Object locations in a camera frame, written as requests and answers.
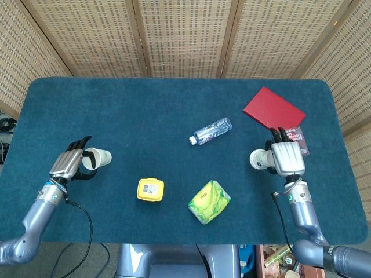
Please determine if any woven rattan folding screen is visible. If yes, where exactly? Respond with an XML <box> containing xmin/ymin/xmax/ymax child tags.
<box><xmin>0</xmin><ymin>0</ymin><xmax>371</xmax><ymax>221</ymax></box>

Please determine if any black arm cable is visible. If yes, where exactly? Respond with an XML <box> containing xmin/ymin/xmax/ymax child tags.
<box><xmin>52</xmin><ymin>198</ymin><xmax>94</xmax><ymax>278</ymax></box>
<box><xmin>271</xmin><ymin>192</ymin><xmax>294</xmax><ymax>253</ymax></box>

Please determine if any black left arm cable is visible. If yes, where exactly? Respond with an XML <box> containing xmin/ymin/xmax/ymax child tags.
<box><xmin>52</xmin><ymin>198</ymin><xmax>94</xmax><ymax>278</ymax></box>

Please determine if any clear plastic water bottle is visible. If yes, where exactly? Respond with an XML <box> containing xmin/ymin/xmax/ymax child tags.
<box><xmin>188</xmin><ymin>117</ymin><xmax>234</xmax><ymax>145</ymax></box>

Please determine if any wooden crate of props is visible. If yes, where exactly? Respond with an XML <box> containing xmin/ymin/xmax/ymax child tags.
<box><xmin>256</xmin><ymin>244</ymin><xmax>327</xmax><ymax>278</ymax></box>

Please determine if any flat red box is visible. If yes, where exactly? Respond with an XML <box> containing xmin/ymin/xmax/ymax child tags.
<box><xmin>242</xmin><ymin>86</ymin><xmax>307</xmax><ymax>134</ymax></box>

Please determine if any dark teal table mat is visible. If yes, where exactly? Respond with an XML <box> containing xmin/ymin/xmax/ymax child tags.
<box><xmin>5</xmin><ymin>77</ymin><xmax>366</xmax><ymax>246</ymax></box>

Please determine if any bundle of black floor cables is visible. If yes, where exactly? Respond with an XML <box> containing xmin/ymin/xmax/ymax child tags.
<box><xmin>0</xmin><ymin>111</ymin><xmax>17</xmax><ymax>164</ymax></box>

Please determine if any yellow lidded green tub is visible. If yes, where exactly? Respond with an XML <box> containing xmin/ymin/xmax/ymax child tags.
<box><xmin>136</xmin><ymin>178</ymin><xmax>165</xmax><ymax>203</ymax></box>

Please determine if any single white paper cup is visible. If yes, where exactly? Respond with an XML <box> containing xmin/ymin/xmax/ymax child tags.
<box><xmin>82</xmin><ymin>147</ymin><xmax>112</xmax><ymax>170</ymax></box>

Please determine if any grey robot torso base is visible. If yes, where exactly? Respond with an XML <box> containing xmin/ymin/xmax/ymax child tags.
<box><xmin>115</xmin><ymin>243</ymin><xmax>241</xmax><ymax>278</ymax></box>

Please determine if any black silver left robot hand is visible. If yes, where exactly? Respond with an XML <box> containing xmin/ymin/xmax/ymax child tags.
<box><xmin>49</xmin><ymin>135</ymin><xmax>99</xmax><ymax>183</ymax></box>

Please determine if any green yellow tissue pack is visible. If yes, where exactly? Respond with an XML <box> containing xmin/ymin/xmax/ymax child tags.
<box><xmin>187</xmin><ymin>180</ymin><xmax>232</xmax><ymax>225</ymax></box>

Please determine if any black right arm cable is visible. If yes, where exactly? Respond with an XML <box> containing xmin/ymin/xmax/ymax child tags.
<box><xmin>271</xmin><ymin>192</ymin><xmax>294</xmax><ymax>253</ymax></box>

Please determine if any blue plastic object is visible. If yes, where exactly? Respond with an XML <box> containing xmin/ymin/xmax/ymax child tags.
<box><xmin>239</xmin><ymin>244</ymin><xmax>256</xmax><ymax>273</ymax></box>

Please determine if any black red coffee capsule box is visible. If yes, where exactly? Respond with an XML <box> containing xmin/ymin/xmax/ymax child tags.
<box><xmin>282</xmin><ymin>126</ymin><xmax>310</xmax><ymax>157</ymax></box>

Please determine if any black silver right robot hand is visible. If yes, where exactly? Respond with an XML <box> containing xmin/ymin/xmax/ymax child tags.
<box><xmin>265</xmin><ymin>126</ymin><xmax>307</xmax><ymax>177</ymax></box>

